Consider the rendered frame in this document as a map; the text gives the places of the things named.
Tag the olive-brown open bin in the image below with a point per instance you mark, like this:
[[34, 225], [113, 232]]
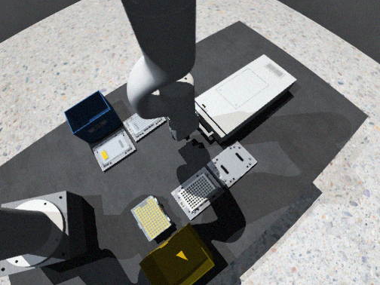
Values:
[[182, 261]]

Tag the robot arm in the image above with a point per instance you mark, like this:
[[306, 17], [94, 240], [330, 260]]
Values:
[[166, 33]]

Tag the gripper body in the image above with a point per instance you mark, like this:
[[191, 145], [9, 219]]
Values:
[[180, 133]]

